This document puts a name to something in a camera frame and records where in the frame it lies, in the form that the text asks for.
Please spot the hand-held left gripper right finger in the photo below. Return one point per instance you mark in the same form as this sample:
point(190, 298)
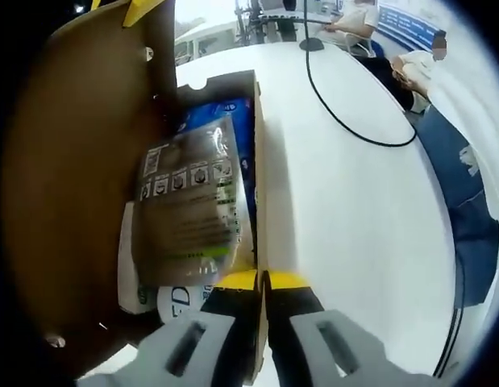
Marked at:
point(313, 346)

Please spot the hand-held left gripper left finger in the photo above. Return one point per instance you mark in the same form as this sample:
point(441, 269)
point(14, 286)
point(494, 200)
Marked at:
point(192, 350)

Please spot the white medicine box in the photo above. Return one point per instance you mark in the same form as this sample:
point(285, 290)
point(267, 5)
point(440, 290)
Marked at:
point(130, 282)

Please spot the blue soft wet wipes pack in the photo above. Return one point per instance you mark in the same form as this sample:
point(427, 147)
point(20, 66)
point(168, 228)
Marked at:
point(237, 121)

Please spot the clear grey plastic pouch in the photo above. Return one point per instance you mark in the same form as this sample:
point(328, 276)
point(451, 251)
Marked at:
point(184, 201)

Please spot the brown cardboard shoe box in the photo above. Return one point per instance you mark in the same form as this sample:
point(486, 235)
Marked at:
point(71, 161)

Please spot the black tripod stand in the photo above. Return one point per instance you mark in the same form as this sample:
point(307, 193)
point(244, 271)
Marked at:
point(287, 30)

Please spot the black round stand base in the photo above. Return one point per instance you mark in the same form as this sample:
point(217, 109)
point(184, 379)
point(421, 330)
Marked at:
point(311, 45)

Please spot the person's white shirt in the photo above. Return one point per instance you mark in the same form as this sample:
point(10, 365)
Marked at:
point(475, 121)

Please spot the blue wall poster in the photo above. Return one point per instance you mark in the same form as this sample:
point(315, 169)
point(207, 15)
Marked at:
point(406, 20)

